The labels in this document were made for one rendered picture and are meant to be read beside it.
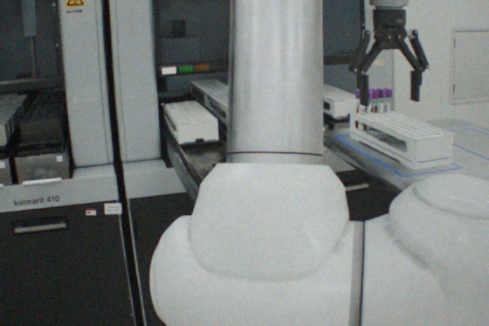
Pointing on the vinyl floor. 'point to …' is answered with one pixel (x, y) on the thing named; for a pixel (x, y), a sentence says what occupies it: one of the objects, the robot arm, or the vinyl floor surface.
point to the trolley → (463, 154)
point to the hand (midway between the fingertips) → (390, 98)
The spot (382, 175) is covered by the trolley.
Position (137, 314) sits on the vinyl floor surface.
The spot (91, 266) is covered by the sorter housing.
